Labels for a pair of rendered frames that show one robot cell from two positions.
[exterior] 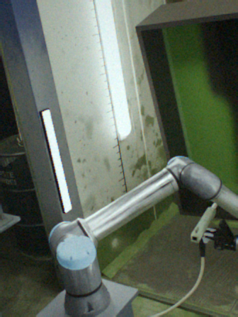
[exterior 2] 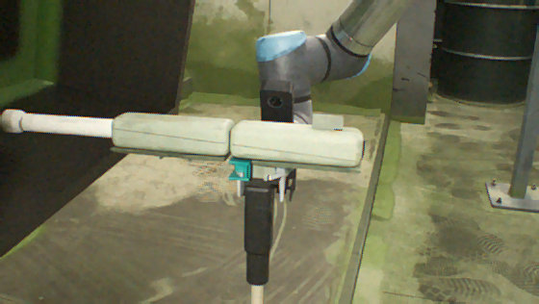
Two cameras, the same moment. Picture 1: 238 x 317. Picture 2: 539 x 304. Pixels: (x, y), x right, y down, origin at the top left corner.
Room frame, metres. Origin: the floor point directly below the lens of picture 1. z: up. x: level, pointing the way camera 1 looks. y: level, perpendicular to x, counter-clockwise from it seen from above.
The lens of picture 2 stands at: (2.25, 0.13, 0.74)
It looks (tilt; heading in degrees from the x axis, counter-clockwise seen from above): 21 degrees down; 249
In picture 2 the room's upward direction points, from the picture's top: straight up
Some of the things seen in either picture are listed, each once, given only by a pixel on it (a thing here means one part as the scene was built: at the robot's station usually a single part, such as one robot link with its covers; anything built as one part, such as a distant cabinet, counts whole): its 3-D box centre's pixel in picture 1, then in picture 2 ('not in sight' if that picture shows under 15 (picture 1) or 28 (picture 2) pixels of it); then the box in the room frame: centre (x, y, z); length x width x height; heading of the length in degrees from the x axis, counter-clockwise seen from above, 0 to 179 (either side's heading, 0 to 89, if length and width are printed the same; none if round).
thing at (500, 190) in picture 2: not in sight; (516, 196); (0.89, -0.92, 0.01); 0.20 x 0.20 x 0.01; 52
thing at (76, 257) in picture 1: (78, 262); not in sight; (1.47, 0.23, 0.83); 0.17 x 0.15 x 0.18; 17
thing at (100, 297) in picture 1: (85, 292); not in sight; (1.47, 0.23, 0.69); 0.19 x 0.19 x 0.10
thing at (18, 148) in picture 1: (28, 143); not in sight; (3.19, 0.66, 0.86); 0.54 x 0.54 x 0.01
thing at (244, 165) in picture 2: not in sight; (242, 165); (2.08, -0.39, 0.51); 0.04 x 0.03 x 0.02; 58
